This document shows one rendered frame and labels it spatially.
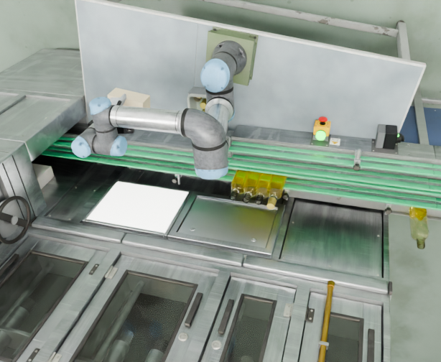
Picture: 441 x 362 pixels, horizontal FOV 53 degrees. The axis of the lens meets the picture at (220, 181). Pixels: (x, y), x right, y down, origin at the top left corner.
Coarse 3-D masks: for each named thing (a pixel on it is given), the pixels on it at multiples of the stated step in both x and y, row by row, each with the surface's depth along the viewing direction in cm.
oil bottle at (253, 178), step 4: (252, 172) 205; (256, 172) 205; (260, 172) 205; (248, 176) 203; (252, 176) 203; (256, 176) 202; (248, 180) 200; (252, 180) 200; (256, 180) 200; (244, 184) 198; (248, 184) 198; (252, 184) 198; (256, 184) 198; (244, 188) 196; (248, 188) 196; (252, 188) 195; (244, 192) 197; (252, 192) 196; (252, 196) 197
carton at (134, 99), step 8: (120, 88) 189; (112, 96) 183; (120, 96) 183; (128, 96) 184; (136, 96) 185; (144, 96) 185; (112, 104) 186; (128, 104) 183; (136, 104) 182; (144, 104) 183
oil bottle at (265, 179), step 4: (260, 176) 203; (264, 176) 202; (268, 176) 202; (272, 176) 202; (260, 180) 199; (264, 180) 199; (268, 180) 199; (260, 184) 197; (264, 184) 197; (268, 184) 197; (256, 188) 195; (260, 188) 195; (264, 188) 194; (268, 188) 195; (256, 192) 195; (260, 192) 194; (264, 192) 194; (268, 192) 196; (256, 196) 196; (264, 196) 195
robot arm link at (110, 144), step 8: (96, 136) 160; (104, 136) 156; (112, 136) 157; (120, 136) 159; (96, 144) 159; (104, 144) 158; (112, 144) 158; (120, 144) 158; (96, 152) 162; (104, 152) 160; (112, 152) 159; (120, 152) 159
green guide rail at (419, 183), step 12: (240, 156) 210; (264, 168) 201; (276, 168) 200; (288, 168) 200; (300, 168) 200; (312, 168) 200; (324, 168) 199; (336, 168) 198; (360, 180) 190; (372, 180) 190; (384, 180) 189; (396, 180) 189; (408, 180) 189; (420, 180) 188; (432, 180) 188
